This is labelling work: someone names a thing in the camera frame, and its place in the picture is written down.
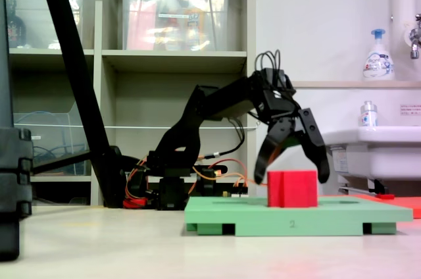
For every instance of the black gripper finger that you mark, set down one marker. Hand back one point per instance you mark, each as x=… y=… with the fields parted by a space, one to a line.
x=266 y=157
x=317 y=141

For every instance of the red cross columnar block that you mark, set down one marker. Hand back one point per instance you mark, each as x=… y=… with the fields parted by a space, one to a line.
x=296 y=190

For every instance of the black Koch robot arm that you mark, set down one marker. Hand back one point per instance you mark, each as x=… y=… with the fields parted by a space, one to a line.
x=184 y=134

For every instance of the circuit board with green terminal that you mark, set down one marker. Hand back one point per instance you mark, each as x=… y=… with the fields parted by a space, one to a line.
x=238 y=191

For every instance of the small clear sanitizer bottle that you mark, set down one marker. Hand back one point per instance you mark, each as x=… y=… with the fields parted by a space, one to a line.
x=368 y=116

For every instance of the white ceramic sink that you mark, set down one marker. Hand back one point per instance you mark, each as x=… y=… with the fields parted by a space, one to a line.
x=378 y=154

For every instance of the green shape sorting board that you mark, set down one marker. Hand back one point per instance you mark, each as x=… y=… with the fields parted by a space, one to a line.
x=263 y=223

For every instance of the white foam soap bottle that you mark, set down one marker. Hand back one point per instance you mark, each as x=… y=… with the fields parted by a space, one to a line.
x=378 y=62

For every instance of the small orange foam slab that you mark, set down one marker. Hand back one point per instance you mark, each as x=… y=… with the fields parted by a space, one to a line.
x=408 y=208

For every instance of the beige shelf unit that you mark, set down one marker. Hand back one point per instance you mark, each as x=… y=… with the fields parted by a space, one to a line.
x=174 y=58

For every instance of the pink capped spray bottle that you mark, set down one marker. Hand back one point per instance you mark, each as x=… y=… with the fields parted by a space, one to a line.
x=194 y=22

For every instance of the clear plastic storage bin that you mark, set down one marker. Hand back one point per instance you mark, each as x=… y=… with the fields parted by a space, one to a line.
x=42 y=29
x=171 y=29

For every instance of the metal faucet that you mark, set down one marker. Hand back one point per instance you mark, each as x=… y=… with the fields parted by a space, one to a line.
x=415 y=39

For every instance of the pink package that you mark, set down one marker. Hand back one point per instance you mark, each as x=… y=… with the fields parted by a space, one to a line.
x=141 y=29

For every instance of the black tripod leg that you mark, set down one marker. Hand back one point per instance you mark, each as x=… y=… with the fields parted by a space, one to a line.
x=79 y=71
x=13 y=177

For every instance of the clear plastic file box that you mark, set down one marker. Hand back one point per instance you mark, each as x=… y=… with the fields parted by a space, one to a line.
x=49 y=141

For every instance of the dark glass bottle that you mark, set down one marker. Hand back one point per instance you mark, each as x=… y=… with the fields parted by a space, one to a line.
x=14 y=29

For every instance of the white wall label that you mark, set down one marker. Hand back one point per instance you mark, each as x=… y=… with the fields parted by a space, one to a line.
x=411 y=109

